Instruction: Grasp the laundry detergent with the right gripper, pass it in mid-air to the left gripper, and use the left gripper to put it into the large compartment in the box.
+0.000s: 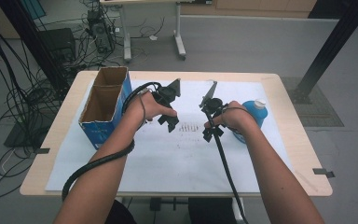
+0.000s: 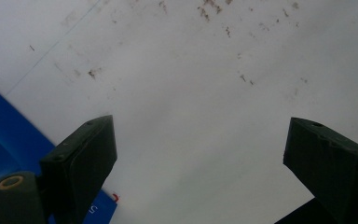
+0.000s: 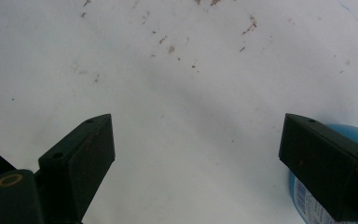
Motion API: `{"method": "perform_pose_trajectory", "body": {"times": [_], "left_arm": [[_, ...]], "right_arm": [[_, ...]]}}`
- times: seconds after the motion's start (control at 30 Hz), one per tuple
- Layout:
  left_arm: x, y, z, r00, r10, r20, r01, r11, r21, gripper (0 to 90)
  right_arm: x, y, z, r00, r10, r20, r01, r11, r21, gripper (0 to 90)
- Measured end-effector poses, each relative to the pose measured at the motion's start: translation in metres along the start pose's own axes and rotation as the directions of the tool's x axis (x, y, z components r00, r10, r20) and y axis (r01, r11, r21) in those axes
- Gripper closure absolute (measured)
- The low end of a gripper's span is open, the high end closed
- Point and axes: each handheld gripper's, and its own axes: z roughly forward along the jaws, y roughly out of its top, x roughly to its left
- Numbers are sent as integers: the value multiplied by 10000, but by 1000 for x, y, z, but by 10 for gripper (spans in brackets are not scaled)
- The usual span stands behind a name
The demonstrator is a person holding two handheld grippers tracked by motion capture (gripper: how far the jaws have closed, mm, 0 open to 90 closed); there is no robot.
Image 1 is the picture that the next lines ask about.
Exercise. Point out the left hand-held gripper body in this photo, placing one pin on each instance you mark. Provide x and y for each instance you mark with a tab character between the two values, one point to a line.
167	93

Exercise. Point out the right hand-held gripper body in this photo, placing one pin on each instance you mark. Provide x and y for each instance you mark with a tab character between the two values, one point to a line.
213	105

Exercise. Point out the blue bottle with white cap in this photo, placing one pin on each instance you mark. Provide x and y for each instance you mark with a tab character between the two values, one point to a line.
256	110

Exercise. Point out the blue cardboard box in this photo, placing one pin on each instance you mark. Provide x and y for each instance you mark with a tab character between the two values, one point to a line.
105	102

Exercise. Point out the person's right hand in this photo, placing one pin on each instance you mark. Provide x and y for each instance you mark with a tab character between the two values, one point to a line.
234	118

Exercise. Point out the person's left hand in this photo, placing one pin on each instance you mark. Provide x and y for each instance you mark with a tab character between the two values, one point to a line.
146	107

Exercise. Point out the white paper sheet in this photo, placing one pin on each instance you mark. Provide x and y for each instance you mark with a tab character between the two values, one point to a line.
174	161

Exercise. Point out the white desk with legs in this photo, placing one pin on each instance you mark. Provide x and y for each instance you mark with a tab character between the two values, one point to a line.
180	37

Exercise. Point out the person's black clothing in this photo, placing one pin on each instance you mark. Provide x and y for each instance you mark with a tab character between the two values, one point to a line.
211	213

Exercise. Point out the black computer tower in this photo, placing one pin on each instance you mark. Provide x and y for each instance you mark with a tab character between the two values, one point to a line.
101	31

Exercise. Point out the dark floor mat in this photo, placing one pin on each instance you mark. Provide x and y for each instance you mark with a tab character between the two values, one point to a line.
323	109

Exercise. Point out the black tape piece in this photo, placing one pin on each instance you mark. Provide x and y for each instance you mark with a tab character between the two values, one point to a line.
323	172
42	151

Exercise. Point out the black box on floor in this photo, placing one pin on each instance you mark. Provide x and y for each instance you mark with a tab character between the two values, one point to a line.
59	42

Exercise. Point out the black metal stand post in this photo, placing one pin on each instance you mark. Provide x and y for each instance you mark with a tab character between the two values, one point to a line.
31	43
332	46

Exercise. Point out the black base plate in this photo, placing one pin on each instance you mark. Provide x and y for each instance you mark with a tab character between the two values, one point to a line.
24	137

